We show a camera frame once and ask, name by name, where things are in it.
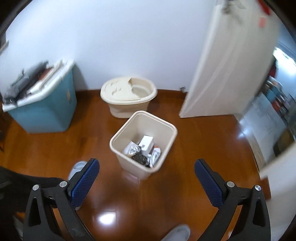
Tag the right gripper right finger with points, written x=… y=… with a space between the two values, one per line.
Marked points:
x=253 y=222

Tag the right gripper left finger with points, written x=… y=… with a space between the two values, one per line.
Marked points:
x=40 y=222

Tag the dark mesh bag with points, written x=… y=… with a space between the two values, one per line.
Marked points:
x=141 y=159

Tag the beige square trash bin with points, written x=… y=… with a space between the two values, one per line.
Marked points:
x=142 y=123

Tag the white small carton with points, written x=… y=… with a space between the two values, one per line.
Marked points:
x=146 y=145

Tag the white orange wrapper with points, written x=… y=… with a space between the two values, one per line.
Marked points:
x=154 y=156

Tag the left black trouser leg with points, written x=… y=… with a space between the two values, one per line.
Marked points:
x=16 y=188

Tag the left grey slipper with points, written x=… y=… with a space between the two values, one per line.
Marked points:
x=76 y=168

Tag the grey slipper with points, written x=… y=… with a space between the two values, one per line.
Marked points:
x=179 y=233
x=76 y=168

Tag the right grey slipper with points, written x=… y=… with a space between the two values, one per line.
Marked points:
x=179 y=233

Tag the teal storage box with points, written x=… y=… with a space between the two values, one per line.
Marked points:
x=49 y=105

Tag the dark items on box lid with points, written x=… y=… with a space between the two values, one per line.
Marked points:
x=24 y=82

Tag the beige round lidded bucket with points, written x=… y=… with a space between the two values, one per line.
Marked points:
x=127 y=95

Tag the white open door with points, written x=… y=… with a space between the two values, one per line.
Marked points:
x=236 y=58

